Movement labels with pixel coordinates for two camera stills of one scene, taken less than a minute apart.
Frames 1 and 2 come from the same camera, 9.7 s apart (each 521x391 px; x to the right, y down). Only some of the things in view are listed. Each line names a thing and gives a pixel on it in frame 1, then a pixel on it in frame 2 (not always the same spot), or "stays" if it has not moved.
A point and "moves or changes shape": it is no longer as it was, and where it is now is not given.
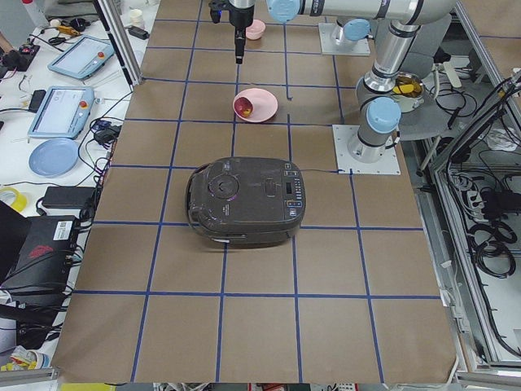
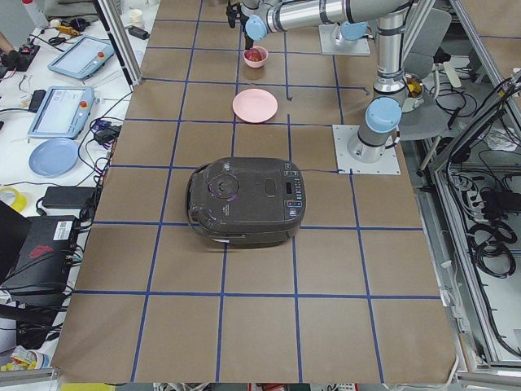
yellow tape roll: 20,201 stays
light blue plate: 53,157 stays
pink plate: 264,104 stays
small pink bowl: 256,30 moves or changes shape
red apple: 243,107 -> 253,54
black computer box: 45,262 stays
